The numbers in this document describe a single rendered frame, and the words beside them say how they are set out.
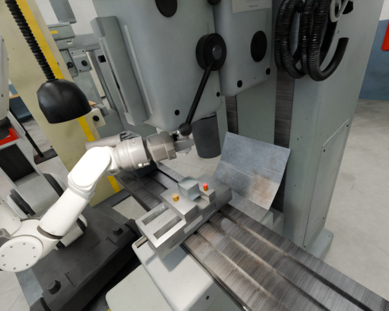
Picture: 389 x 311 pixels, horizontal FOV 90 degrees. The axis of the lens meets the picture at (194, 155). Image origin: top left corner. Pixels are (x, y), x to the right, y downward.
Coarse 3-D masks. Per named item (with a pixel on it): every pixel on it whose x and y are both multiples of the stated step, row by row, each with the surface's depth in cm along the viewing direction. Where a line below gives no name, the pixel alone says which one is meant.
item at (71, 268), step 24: (96, 216) 133; (96, 240) 116; (120, 240) 109; (48, 264) 108; (72, 264) 105; (96, 264) 100; (120, 264) 109; (48, 288) 88; (72, 288) 91; (96, 288) 100
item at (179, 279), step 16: (272, 224) 83; (144, 256) 73; (176, 256) 71; (160, 272) 67; (176, 272) 66; (192, 272) 65; (160, 288) 63; (176, 288) 62; (192, 288) 61; (208, 288) 61; (176, 304) 58; (192, 304) 58; (208, 304) 65
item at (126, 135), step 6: (126, 132) 108; (132, 132) 110; (126, 138) 101; (144, 138) 100; (150, 162) 104; (138, 168) 101; (144, 168) 103; (150, 168) 106; (138, 174) 102; (144, 174) 104
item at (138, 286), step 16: (272, 208) 96; (144, 272) 80; (112, 288) 77; (128, 288) 76; (144, 288) 75; (112, 304) 72; (128, 304) 71; (144, 304) 70; (160, 304) 70; (224, 304) 77
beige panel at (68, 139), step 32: (0, 0) 136; (32, 0) 146; (0, 32) 141; (32, 32) 151; (32, 64) 157; (64, 64) 170; (32, 96) 163; (64, 128) 184; (64, 160) 192; (96, 192) 223
